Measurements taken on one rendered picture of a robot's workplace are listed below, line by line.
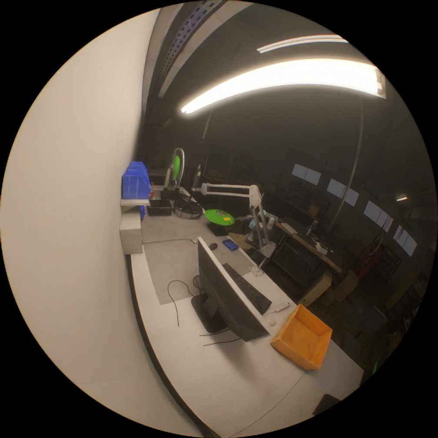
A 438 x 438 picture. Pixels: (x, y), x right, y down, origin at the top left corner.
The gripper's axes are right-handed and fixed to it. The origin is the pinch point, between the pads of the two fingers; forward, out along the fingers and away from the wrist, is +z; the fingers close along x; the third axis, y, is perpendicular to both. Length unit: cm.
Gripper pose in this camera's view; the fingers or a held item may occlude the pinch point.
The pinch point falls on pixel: (234, 219)
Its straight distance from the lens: 130.3
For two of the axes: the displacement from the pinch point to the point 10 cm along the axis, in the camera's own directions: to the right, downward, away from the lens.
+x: 1.8, -4.0, 9.0
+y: 3.2, 8.9, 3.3
